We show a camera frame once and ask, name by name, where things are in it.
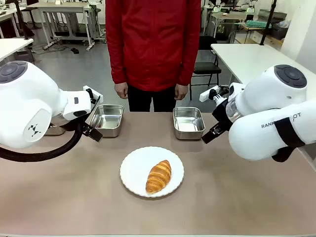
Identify steel rectangular container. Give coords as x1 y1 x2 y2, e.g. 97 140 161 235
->
88 104 124 138
172 107 206 141
44 123 67 136

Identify white background desk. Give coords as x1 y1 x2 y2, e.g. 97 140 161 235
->
26 1 106 52

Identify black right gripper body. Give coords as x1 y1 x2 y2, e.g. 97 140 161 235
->
211 98 234 133

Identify white scalloped plate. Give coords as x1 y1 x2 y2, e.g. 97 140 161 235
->
119 146 185 198

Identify beige background desk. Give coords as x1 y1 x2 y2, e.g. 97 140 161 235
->
210 11 248 39

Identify golden croissant bread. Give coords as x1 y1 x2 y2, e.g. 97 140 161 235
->
145 159 172 194

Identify green rack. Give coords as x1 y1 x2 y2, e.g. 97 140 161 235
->
245 20 273 30

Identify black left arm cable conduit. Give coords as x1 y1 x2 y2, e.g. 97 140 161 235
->
0 120 84 163

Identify red jacket torso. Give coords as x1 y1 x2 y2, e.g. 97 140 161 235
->
105 0 202 92

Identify large white table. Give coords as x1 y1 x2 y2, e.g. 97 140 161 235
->
210 43 309 86

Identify person's left forearm red sleeve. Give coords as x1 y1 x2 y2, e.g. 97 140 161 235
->
177 46 198 87

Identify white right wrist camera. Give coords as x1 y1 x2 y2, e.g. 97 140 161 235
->
199 85 229 102

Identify person's left hand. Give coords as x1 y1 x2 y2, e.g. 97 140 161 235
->
174 83 189 101

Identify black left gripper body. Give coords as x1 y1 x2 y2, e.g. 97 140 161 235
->
78 118 96 136

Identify person's right forearm red sleeve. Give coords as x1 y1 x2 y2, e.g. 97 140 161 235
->
108 46 129 86

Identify black trousers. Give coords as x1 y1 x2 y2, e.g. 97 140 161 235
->
127 84 177 113

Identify grey storage bin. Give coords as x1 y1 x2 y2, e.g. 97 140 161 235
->
271 22 289 41

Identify black folding chair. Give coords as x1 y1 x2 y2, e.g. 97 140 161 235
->
189 36 222 100

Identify person's right hand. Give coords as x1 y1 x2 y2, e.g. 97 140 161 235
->
114 82 129 100

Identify small white table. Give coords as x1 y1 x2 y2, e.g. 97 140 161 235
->
0 38 34 62

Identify black pole stand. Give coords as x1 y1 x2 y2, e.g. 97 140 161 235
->
259 0 277 46
14 0 35 40

